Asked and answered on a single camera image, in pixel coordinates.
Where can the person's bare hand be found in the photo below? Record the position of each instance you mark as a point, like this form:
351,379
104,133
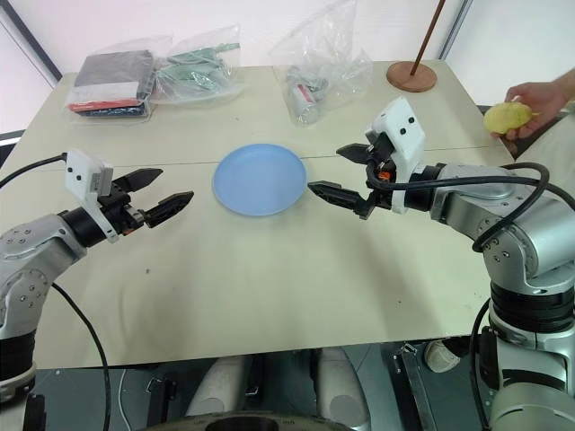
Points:
545,101

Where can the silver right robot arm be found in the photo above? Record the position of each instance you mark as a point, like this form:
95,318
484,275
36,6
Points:
516,224

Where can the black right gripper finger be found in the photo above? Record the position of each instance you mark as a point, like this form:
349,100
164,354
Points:
343,196
357,153

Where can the white shoe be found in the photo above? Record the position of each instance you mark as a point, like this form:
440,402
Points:
442,354

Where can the light blue round plate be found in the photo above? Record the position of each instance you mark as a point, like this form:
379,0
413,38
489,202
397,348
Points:
260,179

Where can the black metal frame strut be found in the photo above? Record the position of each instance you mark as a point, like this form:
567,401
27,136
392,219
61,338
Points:
411,381

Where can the person's bare forearm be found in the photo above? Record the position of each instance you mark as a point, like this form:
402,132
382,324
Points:
567,81

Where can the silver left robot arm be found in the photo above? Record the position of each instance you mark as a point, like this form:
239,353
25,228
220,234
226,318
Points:
31,265

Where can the yellow potato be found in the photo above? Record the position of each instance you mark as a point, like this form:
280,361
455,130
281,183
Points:
505,117

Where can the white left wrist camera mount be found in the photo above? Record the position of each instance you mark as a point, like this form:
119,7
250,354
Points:
83,173

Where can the white rounded robot leg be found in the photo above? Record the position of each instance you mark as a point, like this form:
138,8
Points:
220,386
341,386

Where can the clear plastic bag with tubes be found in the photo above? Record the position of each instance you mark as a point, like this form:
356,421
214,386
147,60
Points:
319,85

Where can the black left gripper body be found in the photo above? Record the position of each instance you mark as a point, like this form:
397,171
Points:
120,207

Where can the dark rounded robot torso rim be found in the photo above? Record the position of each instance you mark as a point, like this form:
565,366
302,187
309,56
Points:
233,424

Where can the plastic bag with dark cloths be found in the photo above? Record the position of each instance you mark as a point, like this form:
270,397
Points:
110,78

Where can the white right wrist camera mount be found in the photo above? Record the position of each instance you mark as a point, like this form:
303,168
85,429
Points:
404,130

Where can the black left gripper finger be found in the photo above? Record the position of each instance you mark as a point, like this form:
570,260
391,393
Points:
173,204
143,178

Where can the brown wooden stand round base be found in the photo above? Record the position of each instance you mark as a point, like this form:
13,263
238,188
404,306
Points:
411,76

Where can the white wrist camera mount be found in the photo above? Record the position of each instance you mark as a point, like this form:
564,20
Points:
404,130
83,173

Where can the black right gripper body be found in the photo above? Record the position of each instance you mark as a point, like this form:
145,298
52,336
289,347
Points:
382,173

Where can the plastic bag with green items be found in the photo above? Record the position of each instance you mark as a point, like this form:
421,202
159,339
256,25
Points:
197,72

